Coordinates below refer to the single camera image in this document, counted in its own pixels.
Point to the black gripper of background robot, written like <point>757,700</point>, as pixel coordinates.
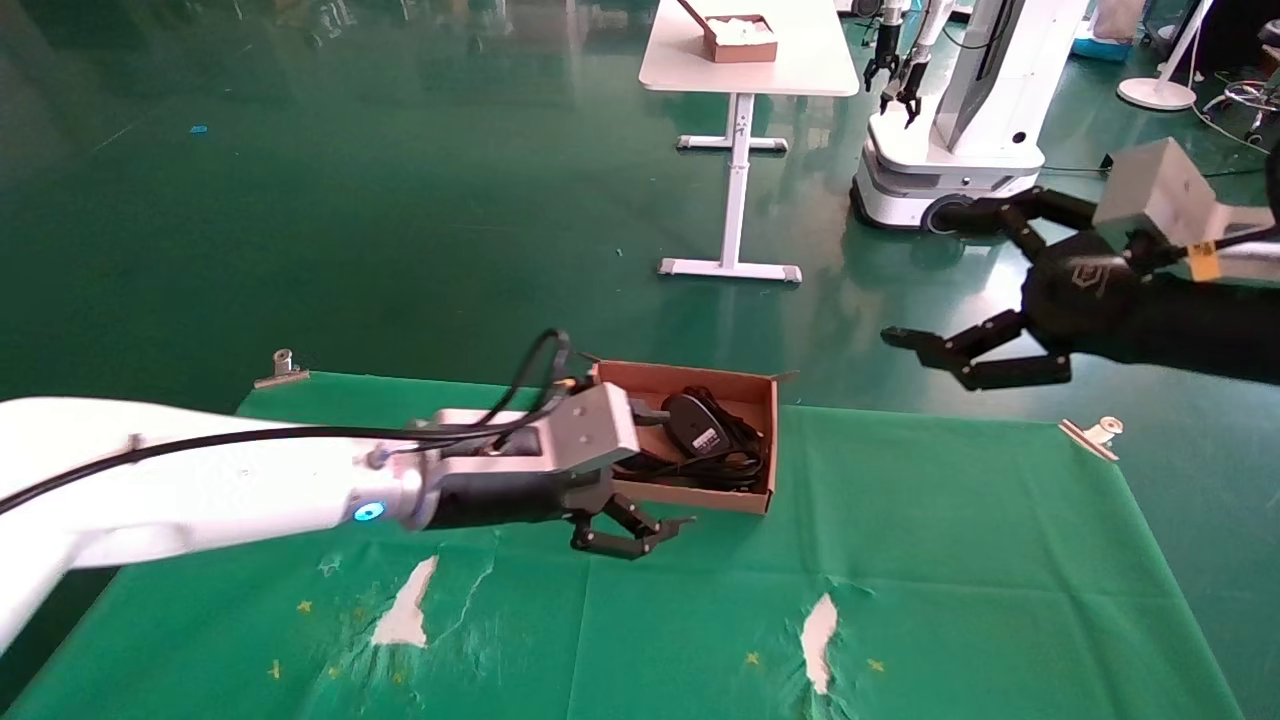
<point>885,50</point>
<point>912,85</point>

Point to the open brown cardboard box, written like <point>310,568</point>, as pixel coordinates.
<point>755,395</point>

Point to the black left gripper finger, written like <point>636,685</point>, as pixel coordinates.
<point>625,530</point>

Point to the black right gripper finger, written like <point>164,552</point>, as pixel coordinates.
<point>985,360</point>
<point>1040,215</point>

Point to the small brown box with white contents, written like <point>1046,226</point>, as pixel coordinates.
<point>745,40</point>

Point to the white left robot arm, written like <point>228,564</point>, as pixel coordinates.
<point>180,480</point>

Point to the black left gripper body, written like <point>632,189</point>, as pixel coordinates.
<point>500,500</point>

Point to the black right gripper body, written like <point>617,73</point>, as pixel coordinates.
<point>1120,300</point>

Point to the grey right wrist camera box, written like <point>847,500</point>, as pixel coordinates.
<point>1155,190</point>

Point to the white pedestal table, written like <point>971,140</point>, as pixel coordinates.
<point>740,60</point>

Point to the metal binder clip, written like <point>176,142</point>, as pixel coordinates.
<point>1095,437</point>
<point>283,372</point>

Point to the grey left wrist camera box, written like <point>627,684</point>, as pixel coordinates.
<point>590,430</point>

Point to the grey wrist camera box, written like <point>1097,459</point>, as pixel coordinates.
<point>1155,190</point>
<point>590,430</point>

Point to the white standing fan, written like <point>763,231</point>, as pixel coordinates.
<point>1158,93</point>

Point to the torn green table cloth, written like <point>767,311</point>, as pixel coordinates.
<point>900,580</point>

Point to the white wheeled background robot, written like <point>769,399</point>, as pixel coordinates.
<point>960,150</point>

